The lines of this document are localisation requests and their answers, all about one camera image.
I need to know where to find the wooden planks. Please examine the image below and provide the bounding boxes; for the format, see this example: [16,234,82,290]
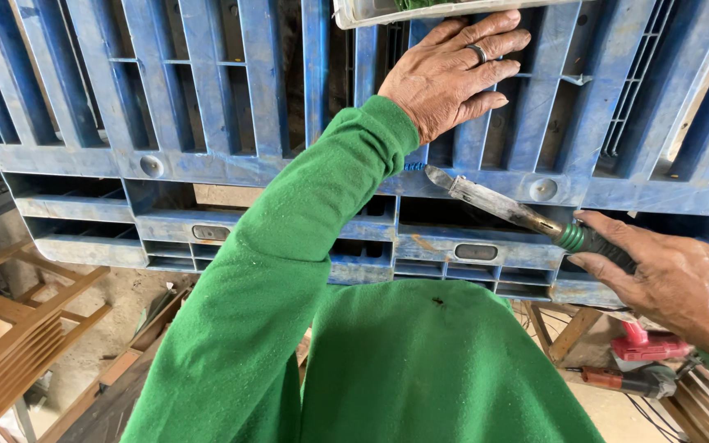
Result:
[37,288,192,443]

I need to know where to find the person's right hand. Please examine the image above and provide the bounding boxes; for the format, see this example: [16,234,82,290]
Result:
[566,210,709,358]

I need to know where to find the red power tool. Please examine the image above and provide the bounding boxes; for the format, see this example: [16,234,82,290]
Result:
[611,319,695,364]

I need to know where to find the person's green sweater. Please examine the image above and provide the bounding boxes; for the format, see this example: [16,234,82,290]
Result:
[300,279,606,443]

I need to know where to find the white plastic tray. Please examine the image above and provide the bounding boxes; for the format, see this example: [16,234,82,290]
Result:
[332,0,579,31]

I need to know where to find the black cable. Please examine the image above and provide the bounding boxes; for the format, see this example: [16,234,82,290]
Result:
[624,394,691,443]

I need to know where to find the person's left hand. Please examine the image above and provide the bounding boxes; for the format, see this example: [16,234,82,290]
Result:
[378,9,532,146]

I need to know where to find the orange and black power tool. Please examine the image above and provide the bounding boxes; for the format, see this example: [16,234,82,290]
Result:
[579,364,679,400]

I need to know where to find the soldering iron with green collar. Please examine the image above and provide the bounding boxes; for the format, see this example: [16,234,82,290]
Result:
[424,164,638,275]

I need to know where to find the wooden slats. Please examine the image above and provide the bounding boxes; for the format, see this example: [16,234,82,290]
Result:
[661,363,709,443]

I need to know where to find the brown wooden frame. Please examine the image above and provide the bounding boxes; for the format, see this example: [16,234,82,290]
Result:
[0,239,113,443]

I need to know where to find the wooden stand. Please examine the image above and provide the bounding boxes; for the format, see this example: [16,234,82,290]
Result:
[523,301,606,370]

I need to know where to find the blue plastic pallet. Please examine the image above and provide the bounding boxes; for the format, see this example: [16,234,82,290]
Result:
[0,0,709,308]

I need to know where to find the green cloth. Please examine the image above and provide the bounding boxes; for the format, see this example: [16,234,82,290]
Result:
[394,0,457,12]

